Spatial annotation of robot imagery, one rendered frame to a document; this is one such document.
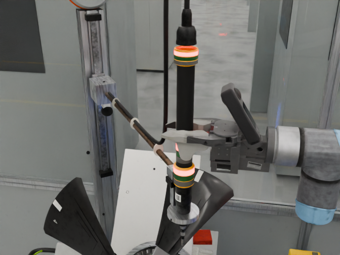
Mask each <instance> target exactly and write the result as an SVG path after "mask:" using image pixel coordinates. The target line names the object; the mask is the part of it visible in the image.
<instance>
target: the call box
mask: <svg viewBox="0 0 340 255"><path fill-rule="evenodd" d="M312 252H315V251H306V250H298V249H290V250H289V254H288V255H312Z"/></svg>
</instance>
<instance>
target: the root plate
mask: <svg viewBox="0 0 340 255"><path fill-rule="evenodd" d="M152 255H170V254H168V253H167V252H165V251H164V250H162V249H161V248H159V247H158V246H157V247H156V248H155V250H154V252H153V254H152Z"/></svg>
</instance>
